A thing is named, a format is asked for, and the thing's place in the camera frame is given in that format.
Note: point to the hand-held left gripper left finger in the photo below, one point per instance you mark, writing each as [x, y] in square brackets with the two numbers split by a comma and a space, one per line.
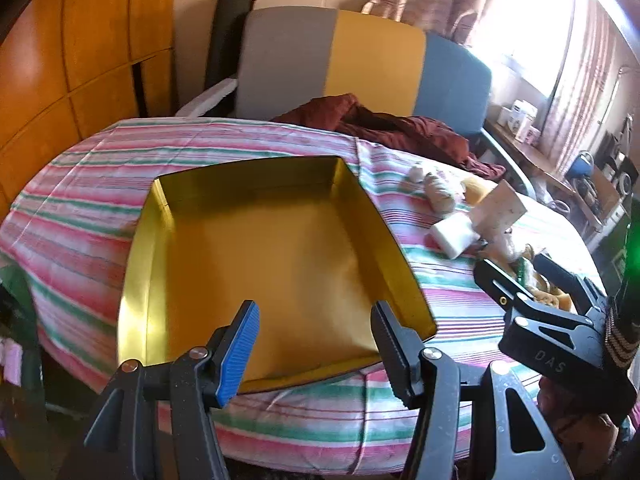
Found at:
[239, 355]

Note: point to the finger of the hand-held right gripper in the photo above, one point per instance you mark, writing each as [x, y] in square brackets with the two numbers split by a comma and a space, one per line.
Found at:
[497, 285]
[560, 275]

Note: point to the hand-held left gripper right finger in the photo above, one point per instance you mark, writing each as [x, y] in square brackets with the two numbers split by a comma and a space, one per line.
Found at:
[392, 355]

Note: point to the yellow plush toy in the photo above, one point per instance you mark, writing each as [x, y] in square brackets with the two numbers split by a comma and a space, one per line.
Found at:
[547, 299]

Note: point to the white sponge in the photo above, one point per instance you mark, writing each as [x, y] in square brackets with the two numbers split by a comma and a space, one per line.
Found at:
[452, 235]

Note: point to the beige cardboard box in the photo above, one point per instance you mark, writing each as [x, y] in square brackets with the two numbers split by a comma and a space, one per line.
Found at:
[500, 207]

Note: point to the yellow sponge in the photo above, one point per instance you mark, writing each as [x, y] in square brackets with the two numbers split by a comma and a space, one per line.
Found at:
[477, 190]

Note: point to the gold metal tin box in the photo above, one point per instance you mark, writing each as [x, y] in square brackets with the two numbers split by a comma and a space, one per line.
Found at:
[280, 260]

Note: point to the beige cloth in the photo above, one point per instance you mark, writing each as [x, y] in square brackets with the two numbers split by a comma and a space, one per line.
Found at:
[445, 192]

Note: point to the white fluffy ball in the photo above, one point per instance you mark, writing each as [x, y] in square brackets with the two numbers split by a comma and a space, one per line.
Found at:
[419, 172]

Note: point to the person's right hand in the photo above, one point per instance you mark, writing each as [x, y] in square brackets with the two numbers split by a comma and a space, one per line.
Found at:
[580, 425]

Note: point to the brown cardboard box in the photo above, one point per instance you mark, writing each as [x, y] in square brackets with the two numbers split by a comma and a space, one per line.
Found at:
[605, 192]

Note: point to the wooden desk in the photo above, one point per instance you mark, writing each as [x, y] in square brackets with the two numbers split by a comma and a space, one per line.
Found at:
[540, 165]

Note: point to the blue container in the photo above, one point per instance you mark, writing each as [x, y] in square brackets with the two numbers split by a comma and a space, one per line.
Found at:
[580, 165]

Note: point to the white boxes on desk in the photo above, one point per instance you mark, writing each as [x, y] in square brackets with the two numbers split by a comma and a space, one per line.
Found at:
[520, 120]

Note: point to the maroon blanket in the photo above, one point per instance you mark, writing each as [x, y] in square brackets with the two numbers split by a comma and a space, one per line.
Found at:
[400, 135]

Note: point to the striped bedsheet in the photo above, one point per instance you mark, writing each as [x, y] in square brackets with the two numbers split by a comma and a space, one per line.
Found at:
[90, 185]

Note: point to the grey yellow blue headboard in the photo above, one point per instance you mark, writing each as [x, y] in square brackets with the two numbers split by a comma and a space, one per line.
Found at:
[370, 60]

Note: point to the black rolled mat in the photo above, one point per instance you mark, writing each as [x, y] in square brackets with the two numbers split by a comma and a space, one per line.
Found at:
[225, 35]

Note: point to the wooden wardrobe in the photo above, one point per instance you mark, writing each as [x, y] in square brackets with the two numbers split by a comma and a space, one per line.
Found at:
[75, 35]

